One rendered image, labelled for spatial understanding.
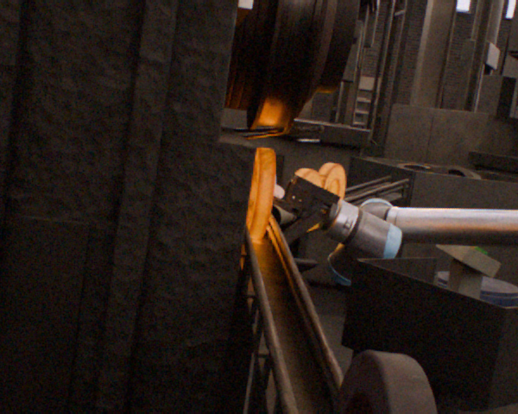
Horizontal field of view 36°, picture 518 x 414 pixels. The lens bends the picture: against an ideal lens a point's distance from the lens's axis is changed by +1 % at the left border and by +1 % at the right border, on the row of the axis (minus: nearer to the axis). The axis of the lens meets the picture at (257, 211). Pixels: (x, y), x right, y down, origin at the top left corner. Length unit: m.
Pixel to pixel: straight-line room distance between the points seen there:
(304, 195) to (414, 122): 4.37
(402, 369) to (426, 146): 5.39
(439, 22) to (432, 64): 0.53
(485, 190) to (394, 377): 3.40
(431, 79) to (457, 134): 4.94
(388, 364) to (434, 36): 10.10
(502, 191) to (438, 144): 1.89
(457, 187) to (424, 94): 6.77
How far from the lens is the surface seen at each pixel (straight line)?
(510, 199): 4.02
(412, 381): 0.54
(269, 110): 1.49
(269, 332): 0.81
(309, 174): 2.06
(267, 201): 1.53
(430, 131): 5.91
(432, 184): 3.75
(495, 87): 5.56
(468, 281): 2.45
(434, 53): 10.60
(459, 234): 1.85
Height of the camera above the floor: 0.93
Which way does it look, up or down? 7 degrees down
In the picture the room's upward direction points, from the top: 8 degrees clockwise
